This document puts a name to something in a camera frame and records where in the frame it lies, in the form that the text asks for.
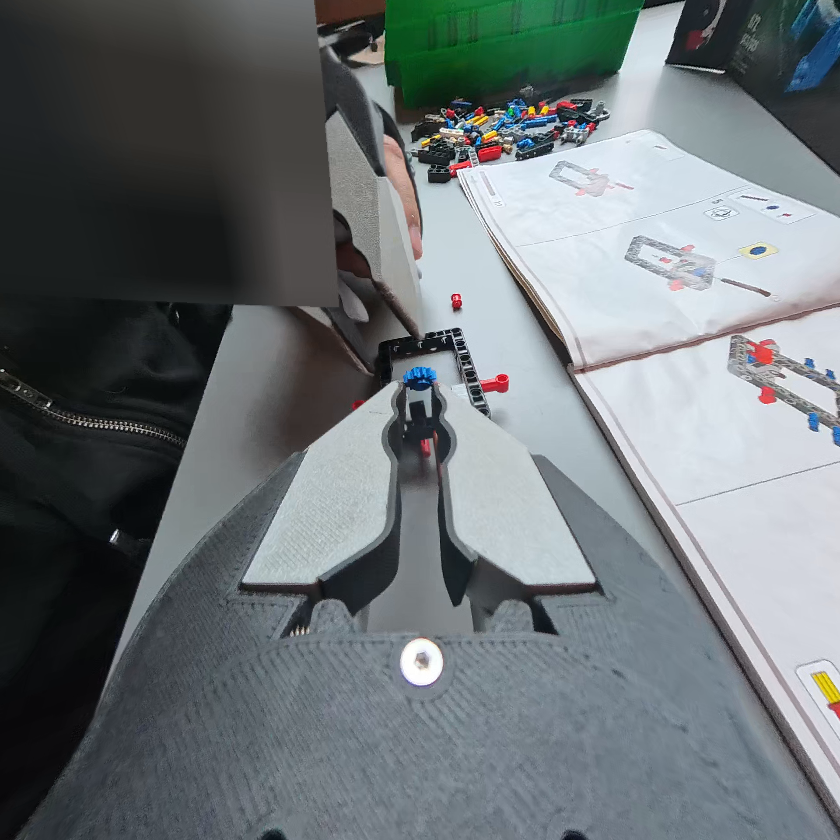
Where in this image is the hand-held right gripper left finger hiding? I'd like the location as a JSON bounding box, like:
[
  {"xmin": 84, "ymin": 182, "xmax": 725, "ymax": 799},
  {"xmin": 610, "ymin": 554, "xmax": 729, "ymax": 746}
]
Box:
[{"xmin": 240, "ymin": 382, "xmax": 406, "ymax": 616}]

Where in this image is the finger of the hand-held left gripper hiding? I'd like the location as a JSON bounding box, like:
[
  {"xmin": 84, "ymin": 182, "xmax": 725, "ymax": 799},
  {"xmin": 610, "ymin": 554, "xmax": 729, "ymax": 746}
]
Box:
[
  {"xmin": 289, "ymin": 306, "xmax": 380, "ymax": 376},
  {"xmin": 325, "ymin": 108, "xmax": 425, "ymax": 341}
]

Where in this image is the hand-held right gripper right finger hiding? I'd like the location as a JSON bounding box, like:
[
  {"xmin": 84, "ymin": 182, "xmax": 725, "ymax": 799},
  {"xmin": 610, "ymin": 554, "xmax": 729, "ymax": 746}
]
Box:
[{"xmin": 430, "ymin": 384, "xmax": 598, "ymax": 610}]

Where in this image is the black lego frame assembly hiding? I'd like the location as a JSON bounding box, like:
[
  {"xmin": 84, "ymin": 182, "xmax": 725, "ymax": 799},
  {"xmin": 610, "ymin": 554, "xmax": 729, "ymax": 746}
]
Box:
[{"xmin": 351, "ymin": 327, "xmax": 509, "ymax": 460}]

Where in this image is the pile of loose lego pieces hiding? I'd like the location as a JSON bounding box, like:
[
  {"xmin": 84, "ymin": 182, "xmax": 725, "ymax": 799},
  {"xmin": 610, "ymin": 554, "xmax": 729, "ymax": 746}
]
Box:
[{"xmin": 408, "ymin": 97, "xmax": 611, "ymax": 185}]

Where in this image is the lego instruction booklet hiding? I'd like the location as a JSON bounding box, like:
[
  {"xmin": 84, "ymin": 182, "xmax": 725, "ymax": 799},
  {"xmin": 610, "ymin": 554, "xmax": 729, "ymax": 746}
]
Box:
[{"xmin": 457, "ymin": 129, "xmax": 840, "ymax": 808}]

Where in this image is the lego set box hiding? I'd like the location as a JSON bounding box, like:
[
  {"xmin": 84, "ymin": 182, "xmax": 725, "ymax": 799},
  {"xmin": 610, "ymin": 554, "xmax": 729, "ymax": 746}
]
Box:
[{"xmin": 665, "ymin": 0, "xmax": 840, "ymax": 178}]

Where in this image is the person's left hand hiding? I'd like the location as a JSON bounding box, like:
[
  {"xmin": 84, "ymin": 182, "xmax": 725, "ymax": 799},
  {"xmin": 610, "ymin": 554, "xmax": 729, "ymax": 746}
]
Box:
[{"xmin": 382, "ymin": 134, "xmax": 425, "ymax": 261}]

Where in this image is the green plastic bin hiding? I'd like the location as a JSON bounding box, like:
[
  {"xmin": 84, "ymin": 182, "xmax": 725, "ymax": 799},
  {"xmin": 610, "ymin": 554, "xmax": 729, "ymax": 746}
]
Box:
[{"xmin": 384, "ymin": 0, "xmax": 647, "ymax": 109}]

